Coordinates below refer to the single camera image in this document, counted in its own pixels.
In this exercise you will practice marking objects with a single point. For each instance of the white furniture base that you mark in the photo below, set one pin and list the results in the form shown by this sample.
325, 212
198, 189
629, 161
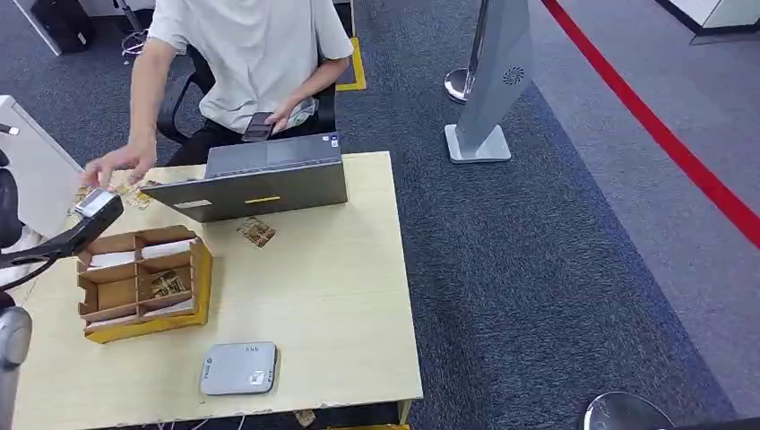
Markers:
718, 15

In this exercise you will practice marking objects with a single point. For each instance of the white cabinet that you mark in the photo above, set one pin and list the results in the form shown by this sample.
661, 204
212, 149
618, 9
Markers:
35, 166

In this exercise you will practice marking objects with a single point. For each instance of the person's left hand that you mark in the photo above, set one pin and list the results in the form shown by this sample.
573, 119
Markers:
286, 116

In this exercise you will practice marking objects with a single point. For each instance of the black jointed holder arm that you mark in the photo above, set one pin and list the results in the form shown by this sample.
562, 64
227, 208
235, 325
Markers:
89, 228

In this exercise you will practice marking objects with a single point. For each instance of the yellow floor tape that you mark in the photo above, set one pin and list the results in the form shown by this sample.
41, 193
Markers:
357, 65

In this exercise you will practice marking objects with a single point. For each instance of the pale box device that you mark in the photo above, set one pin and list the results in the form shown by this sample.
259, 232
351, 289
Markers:
94, 202

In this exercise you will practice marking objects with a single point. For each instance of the person's right hand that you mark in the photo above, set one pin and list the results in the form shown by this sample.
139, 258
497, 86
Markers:
127, 160

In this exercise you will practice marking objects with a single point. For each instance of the white card stack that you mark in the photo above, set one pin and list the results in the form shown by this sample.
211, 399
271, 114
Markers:
172, 308
167, 249
113, 259
113, 322

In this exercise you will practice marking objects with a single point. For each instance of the person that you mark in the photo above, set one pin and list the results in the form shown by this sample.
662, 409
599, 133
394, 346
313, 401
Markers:
255, 53

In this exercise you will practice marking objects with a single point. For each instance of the black office chair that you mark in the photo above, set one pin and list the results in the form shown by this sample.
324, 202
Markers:
178, 101

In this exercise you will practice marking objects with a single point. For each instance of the brown patterned card stack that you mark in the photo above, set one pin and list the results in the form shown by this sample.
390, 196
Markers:
168, 285

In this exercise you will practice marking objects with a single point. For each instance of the wooden card box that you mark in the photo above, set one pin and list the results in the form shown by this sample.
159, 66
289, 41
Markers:
178, 320

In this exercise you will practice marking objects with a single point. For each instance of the grey laptop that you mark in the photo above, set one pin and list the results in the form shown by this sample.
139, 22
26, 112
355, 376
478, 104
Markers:
267, 184

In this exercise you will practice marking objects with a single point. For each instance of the pale wooden desk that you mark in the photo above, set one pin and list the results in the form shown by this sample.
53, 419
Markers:
332, 297

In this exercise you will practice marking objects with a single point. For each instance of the black smartphone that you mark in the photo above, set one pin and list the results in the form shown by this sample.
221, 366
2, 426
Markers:
256, 127

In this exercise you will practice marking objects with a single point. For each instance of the chrome stanchion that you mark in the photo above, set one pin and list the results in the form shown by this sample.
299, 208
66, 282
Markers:
458, 83
623, 415

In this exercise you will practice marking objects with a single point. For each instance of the flat grey box device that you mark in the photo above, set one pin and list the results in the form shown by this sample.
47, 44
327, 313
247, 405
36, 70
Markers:
237, 369

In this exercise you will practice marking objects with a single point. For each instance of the red floor tape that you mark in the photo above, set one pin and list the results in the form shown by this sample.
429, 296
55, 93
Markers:
653, 127

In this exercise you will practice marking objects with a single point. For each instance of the black bag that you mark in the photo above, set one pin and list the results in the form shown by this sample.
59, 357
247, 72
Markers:
62, 24

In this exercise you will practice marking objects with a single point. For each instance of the black chair back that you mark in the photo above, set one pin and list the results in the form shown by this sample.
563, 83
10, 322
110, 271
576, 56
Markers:
9, 208

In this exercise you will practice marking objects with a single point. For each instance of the grey slanted floor stand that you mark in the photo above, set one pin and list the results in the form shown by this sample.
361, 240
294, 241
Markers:
496, 77

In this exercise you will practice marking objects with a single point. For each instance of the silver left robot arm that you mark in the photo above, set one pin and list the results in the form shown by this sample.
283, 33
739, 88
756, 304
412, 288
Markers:
12, 356

